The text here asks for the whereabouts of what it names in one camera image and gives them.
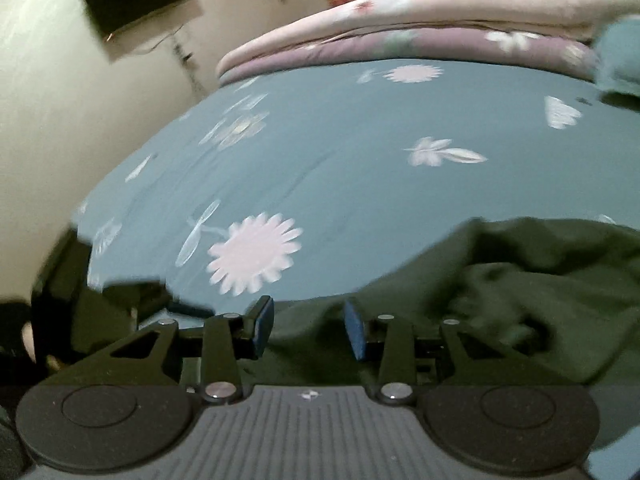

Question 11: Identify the black wall-mounted screen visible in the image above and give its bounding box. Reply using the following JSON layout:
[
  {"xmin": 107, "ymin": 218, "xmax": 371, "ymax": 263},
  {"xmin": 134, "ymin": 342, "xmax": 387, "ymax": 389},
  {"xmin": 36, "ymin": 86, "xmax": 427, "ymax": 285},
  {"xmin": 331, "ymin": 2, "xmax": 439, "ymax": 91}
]
[{"xmin": 80, "ymin": 0, "xmax": 195, "ymax": 42}]

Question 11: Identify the pink floral folded quilt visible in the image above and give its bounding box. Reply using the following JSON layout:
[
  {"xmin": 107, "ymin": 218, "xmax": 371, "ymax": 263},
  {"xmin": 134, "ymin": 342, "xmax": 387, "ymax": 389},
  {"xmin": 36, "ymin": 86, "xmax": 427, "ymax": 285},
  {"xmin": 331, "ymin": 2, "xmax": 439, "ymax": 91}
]
[{"xmin": 216, "ymin": 0, "xmax": 640, "ymax": 75}]

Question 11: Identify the teal floral bed sheet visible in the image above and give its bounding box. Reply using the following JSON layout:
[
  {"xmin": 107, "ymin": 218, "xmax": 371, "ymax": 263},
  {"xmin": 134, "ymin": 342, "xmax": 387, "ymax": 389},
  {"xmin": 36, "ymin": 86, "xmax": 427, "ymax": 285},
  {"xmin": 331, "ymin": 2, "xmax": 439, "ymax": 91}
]
[{"xmin": 70, "ymin": 57, "xmax": 640, "ymax": 322}]

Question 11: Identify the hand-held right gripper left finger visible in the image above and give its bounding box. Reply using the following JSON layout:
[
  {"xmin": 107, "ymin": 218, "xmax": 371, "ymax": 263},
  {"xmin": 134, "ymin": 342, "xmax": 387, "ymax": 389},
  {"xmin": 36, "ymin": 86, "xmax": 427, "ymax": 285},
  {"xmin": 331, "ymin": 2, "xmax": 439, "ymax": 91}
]
[{"xmin": 74, "ymin": 295, "xmax": 275, "ymax": 405}]

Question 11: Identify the dark green long-sleeve shirt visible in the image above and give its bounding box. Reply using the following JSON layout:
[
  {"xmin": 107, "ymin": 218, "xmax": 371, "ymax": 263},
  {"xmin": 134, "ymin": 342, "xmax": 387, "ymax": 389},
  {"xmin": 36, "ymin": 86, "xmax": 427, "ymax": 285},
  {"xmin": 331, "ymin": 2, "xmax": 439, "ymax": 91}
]
[{"xmin": 180, "ymin": 216, "xmax": 640, "ymax": 392}]

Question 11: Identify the wall cable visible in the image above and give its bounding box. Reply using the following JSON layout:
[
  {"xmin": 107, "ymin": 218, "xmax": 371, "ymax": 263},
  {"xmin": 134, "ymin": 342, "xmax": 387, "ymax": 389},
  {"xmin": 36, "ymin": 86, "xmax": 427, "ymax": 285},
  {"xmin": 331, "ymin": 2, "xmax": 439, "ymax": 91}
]
[{"xmin": 129, "ymin": 24, "xmax": 202, "ymax": 95}]

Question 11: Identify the teal pillow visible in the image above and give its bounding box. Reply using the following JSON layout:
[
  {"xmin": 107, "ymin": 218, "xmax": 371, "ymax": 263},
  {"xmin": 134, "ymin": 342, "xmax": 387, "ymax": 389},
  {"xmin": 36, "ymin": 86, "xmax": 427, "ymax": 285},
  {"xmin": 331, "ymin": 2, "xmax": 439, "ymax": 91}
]
[{"xmin": 592, "ymin": 14, "xmax": 640, "ymax": 107}]

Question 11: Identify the purple floral folded quilt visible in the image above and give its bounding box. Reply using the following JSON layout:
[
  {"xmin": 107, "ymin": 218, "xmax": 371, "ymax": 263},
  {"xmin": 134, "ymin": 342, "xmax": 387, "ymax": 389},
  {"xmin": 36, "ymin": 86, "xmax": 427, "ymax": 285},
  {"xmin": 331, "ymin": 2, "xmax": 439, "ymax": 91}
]
[{"xmin": 220, "ymin": 27, "xmax": 602, "ymax": 87}]

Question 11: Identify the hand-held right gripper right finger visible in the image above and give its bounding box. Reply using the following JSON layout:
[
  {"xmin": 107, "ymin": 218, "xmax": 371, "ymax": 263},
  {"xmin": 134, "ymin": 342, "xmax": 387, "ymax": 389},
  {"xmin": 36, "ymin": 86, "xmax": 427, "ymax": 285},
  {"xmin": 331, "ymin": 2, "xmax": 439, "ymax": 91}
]
[{"xmin": 343, "ymin": 298, "xmax": 577, "ymax": 406}]

